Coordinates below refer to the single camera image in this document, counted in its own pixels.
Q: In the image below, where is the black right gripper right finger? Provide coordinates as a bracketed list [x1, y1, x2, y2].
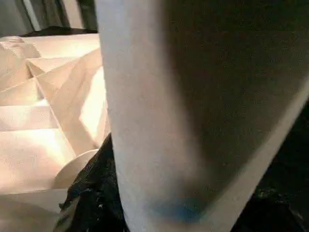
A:
[241, 188, 309, 232]

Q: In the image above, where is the black table mat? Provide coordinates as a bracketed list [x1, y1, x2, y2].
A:
[22, 25, 309, 232]

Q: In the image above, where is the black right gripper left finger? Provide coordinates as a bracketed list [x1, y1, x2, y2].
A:
[54, 134, 127, 232]

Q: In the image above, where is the white plastic table leg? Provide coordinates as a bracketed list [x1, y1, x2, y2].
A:
[94, 0, 309, 232]

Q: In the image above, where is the white plastic table top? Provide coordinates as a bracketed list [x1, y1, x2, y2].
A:
[0, 34, 112, 232]

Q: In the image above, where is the grey curtain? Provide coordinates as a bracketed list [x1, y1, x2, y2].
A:
[39, 0, 66, 29]

